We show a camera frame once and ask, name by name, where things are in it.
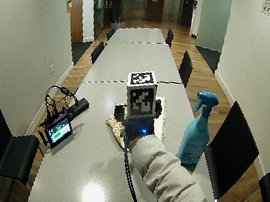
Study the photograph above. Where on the white wall outlet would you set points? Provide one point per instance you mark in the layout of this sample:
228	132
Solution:
51	68

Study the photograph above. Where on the small black screen device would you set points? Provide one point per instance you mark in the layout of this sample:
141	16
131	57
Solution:
58	132

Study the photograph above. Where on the white cube with black markers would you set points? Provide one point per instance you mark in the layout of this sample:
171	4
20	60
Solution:
141	97

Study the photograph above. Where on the dark wooden door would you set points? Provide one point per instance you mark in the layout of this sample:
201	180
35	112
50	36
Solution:
154	6

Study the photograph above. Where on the black rectangular box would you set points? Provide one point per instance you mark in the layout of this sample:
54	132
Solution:
78	106

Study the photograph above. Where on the blue spray bottle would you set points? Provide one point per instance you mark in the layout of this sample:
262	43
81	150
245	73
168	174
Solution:
196	136

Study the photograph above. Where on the black and white marker poster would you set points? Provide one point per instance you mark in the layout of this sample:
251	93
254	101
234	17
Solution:
268	6

